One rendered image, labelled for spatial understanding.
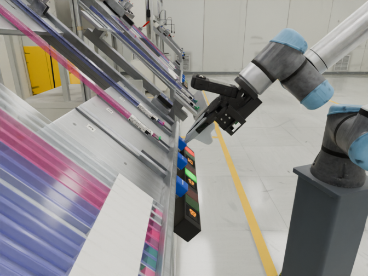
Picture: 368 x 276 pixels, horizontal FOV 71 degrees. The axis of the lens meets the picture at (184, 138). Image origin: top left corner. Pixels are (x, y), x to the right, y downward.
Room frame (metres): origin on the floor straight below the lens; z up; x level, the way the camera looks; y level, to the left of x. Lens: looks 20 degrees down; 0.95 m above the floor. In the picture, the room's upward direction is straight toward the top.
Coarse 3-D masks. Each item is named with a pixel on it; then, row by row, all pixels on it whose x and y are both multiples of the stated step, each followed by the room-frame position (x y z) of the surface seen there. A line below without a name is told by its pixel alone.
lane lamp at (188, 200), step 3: (186, 195) 0.43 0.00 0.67; (186, 198) 0.42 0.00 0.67; (189, 198) 0.43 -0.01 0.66; (186, 201) 0.41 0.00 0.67; (189, 201) 0.42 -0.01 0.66; (192, 201) 0.43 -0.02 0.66; (189, 204) 0.41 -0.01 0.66; (192, 204) 0.42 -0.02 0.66; (195, 204) 0.43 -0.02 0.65; (198, 204) 0.43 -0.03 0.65; (192, 207) 0.41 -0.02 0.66; (195, 207) 0.42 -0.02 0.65; (198, 207) 0.42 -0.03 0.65; (198, 210) 0.41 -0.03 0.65
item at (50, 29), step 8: (16, 0) 0.63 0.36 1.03; (24, 8) 0.63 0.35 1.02; (32, 16) 0.63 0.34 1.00; (40, 24) 0.63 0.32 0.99; (48, 24) 0.65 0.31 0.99; (56, 32) 0.64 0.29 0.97; (64, 40) 0.63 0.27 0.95; (72, 48) 0.63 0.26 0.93; (80, 56) 0.63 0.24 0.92; (88, 64) 0.63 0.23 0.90; (96, 72) 0.63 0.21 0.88; (104, 72) 0.64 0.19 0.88; (112, 80) 0.64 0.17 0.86; (120, 88) 0.63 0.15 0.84; (128, 96) 0.63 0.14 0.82; (136, 104) 0.63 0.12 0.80; (160, 120) 0.65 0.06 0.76
